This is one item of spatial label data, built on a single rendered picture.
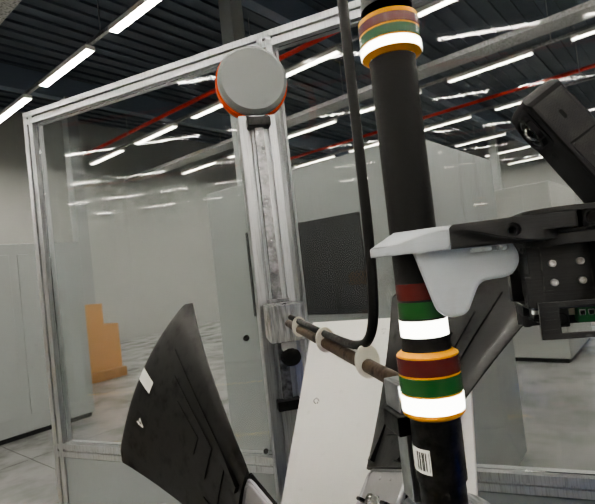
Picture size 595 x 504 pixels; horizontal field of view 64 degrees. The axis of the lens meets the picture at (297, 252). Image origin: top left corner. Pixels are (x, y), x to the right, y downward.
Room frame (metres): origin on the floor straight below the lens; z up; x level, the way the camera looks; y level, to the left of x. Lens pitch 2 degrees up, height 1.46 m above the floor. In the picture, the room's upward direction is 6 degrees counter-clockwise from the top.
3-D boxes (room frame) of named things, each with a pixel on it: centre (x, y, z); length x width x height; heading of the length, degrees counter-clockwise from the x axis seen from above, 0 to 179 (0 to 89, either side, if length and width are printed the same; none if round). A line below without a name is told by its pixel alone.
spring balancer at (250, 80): (1.05, 0.06, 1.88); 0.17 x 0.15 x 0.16; 67
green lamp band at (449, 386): (0.34, -0.08, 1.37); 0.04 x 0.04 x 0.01
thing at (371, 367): (0.64, -0.02, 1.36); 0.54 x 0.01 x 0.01; 12
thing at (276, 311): (0.95, 0.04, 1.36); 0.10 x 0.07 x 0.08; 12
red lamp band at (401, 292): (0.34, -0.08, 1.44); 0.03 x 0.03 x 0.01
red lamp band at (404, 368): (0.34, -0.08, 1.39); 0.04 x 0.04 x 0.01
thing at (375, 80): (0.34, -0.08, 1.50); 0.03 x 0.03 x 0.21
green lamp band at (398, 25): (0.34, -0.08, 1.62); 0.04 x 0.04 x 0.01
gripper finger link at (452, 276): (0.31, -0.10, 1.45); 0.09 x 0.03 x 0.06; 85
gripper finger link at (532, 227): (0.30, -0.14, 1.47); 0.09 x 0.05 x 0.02; 85
